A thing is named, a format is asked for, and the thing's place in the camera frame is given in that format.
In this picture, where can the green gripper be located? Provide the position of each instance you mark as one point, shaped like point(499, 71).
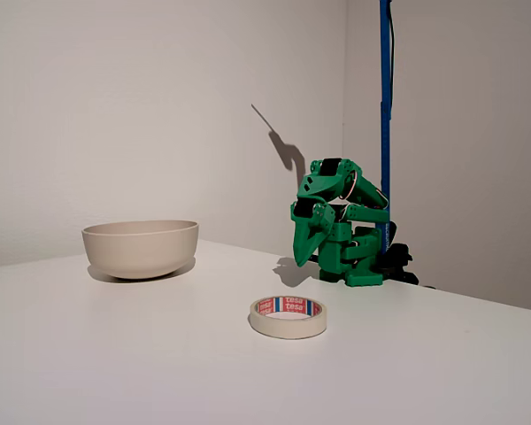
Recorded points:
point(309, 236)

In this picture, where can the beige masking tape roll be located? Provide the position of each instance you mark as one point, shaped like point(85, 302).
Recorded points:
point(287, 326)

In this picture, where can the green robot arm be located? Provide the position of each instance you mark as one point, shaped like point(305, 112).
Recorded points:
point(336, 259)

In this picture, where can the black pole clamp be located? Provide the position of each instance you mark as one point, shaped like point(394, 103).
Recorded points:
point(400, 259)

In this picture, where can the blue pole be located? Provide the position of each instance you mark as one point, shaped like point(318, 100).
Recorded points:
point(385, 88)

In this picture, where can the beige bowl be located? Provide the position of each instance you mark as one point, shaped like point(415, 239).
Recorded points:
point(139, 252)

